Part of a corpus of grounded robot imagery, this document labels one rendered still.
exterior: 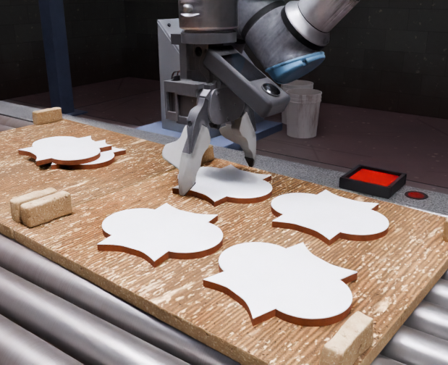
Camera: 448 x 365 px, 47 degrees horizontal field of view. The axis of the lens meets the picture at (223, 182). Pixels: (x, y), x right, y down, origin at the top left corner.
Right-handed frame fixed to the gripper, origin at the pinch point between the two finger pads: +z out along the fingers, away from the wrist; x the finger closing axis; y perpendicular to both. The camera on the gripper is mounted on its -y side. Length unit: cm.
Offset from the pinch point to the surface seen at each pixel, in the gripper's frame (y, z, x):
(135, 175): 12.9, 0.4, 4.6
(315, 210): -14.8, 0.1, 0.8
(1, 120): 68, 1, -4
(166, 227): -4.4, -0.1, 15.5
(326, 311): -26.0, 0.4, 18.3
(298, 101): 177, 58, -311
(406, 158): 86, 91, -318
